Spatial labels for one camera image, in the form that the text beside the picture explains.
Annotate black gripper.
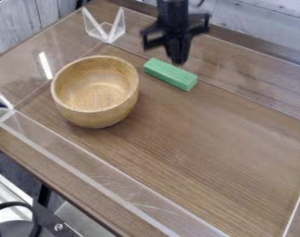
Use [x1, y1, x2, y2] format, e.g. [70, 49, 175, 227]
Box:
[141, 13, 210, 65]

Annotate green rectangular block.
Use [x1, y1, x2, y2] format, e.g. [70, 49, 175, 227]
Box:
[143, 58, 198, 92]

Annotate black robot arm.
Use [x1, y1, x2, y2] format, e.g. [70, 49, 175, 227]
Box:
[141, 0, 210, 65]

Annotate light wooden bowl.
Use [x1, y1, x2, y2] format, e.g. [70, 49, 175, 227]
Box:
[51, 55, 141, 128]

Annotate black table leg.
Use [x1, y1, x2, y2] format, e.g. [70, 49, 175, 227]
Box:
[38, 184, 51, 207]

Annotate clear acrylic corner bracket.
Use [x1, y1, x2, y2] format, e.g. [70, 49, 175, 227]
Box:
[80, 7, 124, 44]

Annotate clear acrylic tray wall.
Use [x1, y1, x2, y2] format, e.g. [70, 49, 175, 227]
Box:
[0, 94, 227, 237]

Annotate black cable loop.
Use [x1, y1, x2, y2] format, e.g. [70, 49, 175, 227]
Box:
[0, 201, 42, 237]

